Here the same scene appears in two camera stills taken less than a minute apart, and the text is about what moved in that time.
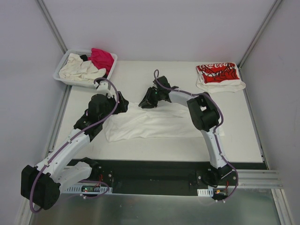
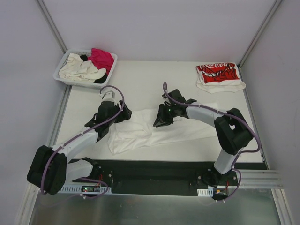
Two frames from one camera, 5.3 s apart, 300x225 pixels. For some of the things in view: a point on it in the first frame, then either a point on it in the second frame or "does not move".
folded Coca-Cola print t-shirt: [219, 77] does not move
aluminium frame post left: [50, 22] does not move
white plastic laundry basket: [78, 83] does not move
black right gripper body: [150, 98] -> [164, 115]
